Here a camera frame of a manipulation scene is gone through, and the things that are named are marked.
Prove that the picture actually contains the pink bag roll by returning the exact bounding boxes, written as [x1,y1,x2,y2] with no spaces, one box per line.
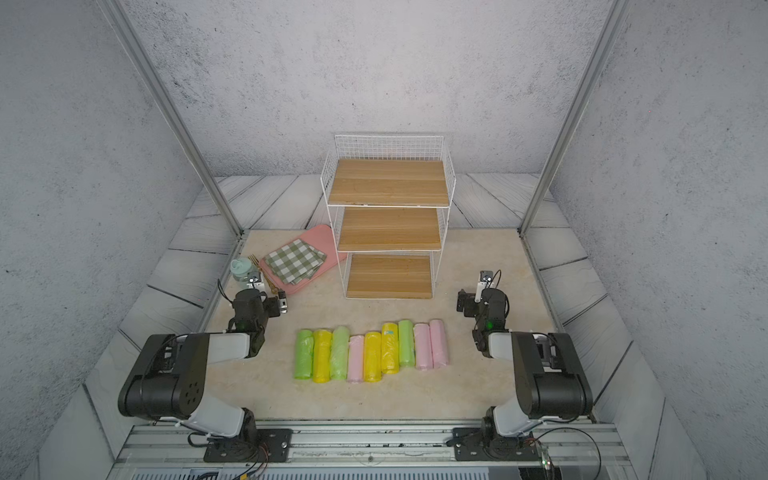
[413,323,434,370]
[347,335,365,383]
[429,319,450,368]

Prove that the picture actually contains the light green bag roll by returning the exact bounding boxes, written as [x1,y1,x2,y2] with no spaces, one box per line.
[329,326,350,380]

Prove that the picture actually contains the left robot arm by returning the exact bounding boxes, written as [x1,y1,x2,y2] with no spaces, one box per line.
[117,289,292,468]

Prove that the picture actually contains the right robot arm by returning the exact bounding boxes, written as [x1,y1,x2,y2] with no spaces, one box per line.
[447,287,594,462]

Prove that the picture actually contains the gold fork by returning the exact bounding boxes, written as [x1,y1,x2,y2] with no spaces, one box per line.
[248,254,280,295]

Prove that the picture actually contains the bright green bag roll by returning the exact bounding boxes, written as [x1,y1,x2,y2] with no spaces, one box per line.
[293,329,315,380]

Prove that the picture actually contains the green checkered cloth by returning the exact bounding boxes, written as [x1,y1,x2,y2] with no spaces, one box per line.
[264,239,327,285]

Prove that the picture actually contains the mint green jar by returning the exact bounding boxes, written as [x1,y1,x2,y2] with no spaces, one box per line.
[230,257,254,284]

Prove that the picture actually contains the yellow bag roll left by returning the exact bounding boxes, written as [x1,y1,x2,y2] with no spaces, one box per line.
[312,329,333,383]

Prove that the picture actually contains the green bag roll right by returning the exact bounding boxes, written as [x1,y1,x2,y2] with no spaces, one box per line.
[398,319,415,368]

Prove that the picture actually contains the yellow bag roll labelled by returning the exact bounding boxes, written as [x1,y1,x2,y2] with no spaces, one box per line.
[381,323,400,374]

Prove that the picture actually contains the pink cutting board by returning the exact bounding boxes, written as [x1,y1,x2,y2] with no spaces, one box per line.
[259,225,347,295]

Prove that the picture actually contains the yellow bag roll middle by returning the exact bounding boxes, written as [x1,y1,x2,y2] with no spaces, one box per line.
[363,332,382,383]

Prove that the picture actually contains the white wire wooden shelf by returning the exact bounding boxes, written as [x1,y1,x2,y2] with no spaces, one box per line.
[321,133,456,300]

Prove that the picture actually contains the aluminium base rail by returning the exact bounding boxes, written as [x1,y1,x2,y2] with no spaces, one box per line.
[108,420,637,479]

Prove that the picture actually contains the left frame post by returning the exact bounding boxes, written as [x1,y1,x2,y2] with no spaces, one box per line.
[98,0,244,239]

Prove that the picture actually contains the frame post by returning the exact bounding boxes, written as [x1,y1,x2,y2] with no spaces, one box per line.
[98,0,244,239]
[518,0,630,239]

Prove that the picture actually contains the right frame post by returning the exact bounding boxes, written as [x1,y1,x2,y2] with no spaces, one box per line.
[518,0,630,239]

